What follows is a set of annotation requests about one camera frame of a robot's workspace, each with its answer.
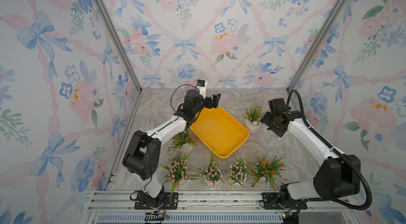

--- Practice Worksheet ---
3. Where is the small red flower pot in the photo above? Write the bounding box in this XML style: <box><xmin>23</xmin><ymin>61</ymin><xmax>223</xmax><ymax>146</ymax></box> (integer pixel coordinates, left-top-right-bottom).
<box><xmin>243</xmin><ymin>106</ymin><xmax>264</xmax><ymax>134</ymax></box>

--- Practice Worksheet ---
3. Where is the yellow plastic storage tray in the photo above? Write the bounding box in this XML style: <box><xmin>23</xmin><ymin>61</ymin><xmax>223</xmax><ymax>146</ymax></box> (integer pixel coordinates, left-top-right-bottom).
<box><xmin>190</xmin><ymin>106</ymin><xmax>250</xmax><ymax>160</ymax></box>

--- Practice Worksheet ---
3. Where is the large red flower pot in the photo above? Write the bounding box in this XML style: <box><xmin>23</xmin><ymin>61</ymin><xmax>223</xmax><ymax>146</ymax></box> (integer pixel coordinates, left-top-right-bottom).
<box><xmin>248</xmin><ymin>155</ymin><xmax>291</xmax><ymax>192</ymax></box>

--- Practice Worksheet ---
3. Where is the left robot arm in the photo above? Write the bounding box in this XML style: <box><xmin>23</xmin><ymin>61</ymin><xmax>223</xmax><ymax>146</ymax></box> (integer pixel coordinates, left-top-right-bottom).
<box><xmin>122</xmin><ymin>87</ymin><xmax>221</xmax><ymax>200</ymax></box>

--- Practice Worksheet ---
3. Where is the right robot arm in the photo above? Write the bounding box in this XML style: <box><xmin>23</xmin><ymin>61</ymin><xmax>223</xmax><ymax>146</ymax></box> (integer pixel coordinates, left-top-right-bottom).
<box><xmin>260</xmin><ymin>98</ymin><xmax>362</xmax><ymax>208</ymax></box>

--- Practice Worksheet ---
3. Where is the large pink flower pot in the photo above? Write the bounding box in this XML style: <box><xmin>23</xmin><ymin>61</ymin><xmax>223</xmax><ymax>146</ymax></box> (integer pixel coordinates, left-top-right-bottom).
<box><xmin>160</xmin><ymin>151</ymin><xmax>198</xmax><ymax>195</ymax></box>

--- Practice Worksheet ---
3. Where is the vented metal grille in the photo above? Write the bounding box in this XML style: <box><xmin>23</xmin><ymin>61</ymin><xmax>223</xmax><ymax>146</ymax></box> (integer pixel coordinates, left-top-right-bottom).
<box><xmin>94</xmin><ymin>212</ymin><xmax>283</xmax><ymax>224</ymax></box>

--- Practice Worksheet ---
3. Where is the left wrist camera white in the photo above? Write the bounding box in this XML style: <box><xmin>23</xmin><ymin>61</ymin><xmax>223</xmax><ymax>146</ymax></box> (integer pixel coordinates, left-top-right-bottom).
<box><xmin>196</xmin><ymin>79</ymin><xmax>207</xmax><ymax>99</ymax></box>

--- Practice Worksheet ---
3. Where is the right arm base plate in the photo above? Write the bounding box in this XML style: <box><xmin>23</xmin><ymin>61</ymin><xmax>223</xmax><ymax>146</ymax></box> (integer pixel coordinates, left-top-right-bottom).
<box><xmin>260</xmin><ymin>192</ymin><xmax>308</xmax><ymax>210</ymax></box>

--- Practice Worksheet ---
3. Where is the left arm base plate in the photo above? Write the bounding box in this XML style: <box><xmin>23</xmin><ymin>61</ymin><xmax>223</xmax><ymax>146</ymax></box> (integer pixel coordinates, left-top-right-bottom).
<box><xmin>134</xmin><ymin>192</ymin><xmax>179</xmax><ymax>210</ymax></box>

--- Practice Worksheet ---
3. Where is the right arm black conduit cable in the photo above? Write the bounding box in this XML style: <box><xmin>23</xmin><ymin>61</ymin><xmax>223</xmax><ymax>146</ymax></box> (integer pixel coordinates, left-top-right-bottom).
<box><xmin>286</xmin><ymin>89</ymin><xmax>373</xmax><ymax>211</ymax></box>

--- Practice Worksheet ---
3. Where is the aluminium rail frame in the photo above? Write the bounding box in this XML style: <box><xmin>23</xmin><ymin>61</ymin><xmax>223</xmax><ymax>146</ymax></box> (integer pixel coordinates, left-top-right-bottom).
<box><xmin>81</xmin><ymin>190</ymin><xmax>361</xmax><ymax>224</ymax></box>

